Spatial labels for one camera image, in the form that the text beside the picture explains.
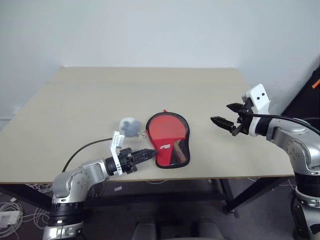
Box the metal key ring chain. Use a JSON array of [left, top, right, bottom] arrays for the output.
[[134, 129, 149, 140]]

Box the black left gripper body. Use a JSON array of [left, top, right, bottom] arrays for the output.
[[117, 147, 139, 175]]

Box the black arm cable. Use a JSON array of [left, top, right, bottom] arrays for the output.
[[61, 137, 113, 173], [240, 110, 320, 137]]

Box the white power strip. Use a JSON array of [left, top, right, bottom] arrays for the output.
[[0, 210, 23, 229]]

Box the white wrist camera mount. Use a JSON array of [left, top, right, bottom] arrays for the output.
[[108, 130, 125, 176], [244, 84, 272, 137]]

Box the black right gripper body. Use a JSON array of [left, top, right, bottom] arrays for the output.
[[235, 95, 254, 136]]

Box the white loose floor cable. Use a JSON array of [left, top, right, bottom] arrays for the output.
[[246, 176, 299, 192]]

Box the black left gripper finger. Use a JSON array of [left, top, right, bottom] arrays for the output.
[[132, 148, 158, 159], [133, 155, 156, 167]]

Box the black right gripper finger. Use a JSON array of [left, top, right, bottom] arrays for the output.
[[210, 115, 238, 137], [226, 102, 245, 113]]

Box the black bag with orange strap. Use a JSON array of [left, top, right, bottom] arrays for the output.
[[281, 68, 320, 121]]

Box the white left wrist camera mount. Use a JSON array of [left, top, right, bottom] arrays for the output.
[[108, 130, 125, 176]]

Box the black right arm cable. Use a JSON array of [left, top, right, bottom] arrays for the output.
[[240, 110, 320, 137]]

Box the white floor cable bundle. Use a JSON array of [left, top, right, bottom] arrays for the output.
[[0, 181, 55, 240]]

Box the black metal table frame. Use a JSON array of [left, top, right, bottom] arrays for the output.
[[0, 176, 296, 216]]

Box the red and black paddle case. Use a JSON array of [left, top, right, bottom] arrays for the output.
[[145, 108, 192, 170]]

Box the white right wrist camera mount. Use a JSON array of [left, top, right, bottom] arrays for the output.
[[244, 84, 272, 137]]

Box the grey plush ball keychain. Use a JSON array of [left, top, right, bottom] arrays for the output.
[[118, 117, 142, 138]]

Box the red table tennis paddle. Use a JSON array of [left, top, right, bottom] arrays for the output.
[[148, 113, 189, 165]]

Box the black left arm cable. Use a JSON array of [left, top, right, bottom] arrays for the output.
[[61, 137, 113, 173]]

